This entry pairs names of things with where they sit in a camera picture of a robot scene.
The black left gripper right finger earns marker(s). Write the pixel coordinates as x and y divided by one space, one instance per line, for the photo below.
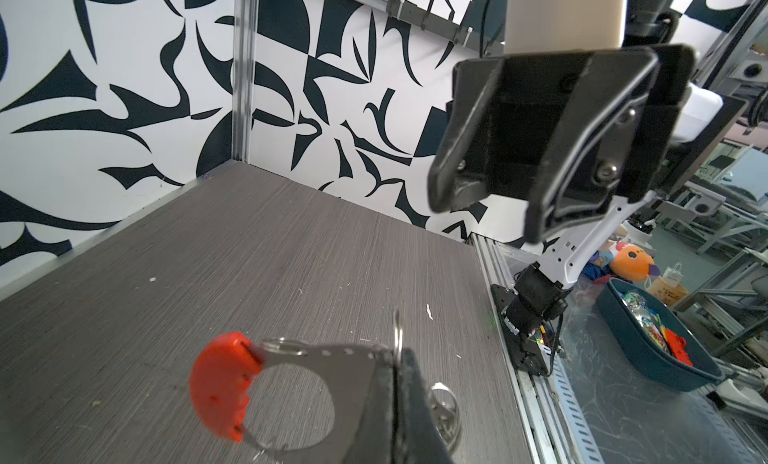
417 439

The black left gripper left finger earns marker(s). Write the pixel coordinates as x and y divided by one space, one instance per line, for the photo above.
363 387

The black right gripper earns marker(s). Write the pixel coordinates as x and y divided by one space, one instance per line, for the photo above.
564 131

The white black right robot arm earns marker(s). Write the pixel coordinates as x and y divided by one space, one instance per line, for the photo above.
542 26

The orange plush toy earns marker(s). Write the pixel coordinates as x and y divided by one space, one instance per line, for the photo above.
633 263

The colourful items in bin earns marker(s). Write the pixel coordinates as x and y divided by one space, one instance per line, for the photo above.
650 320

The teal plastic bin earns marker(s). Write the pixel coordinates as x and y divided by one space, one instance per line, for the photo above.
643 353

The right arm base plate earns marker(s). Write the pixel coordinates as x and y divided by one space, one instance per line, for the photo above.
528 338

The aluminium rail base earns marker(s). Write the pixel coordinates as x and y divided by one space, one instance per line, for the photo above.
552 420

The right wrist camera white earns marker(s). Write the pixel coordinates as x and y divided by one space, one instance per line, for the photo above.
699 109

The grey wall hook rack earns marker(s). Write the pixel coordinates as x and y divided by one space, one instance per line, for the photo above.
427 20

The aluminium frame corner post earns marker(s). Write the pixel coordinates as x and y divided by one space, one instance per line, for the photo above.
243 70

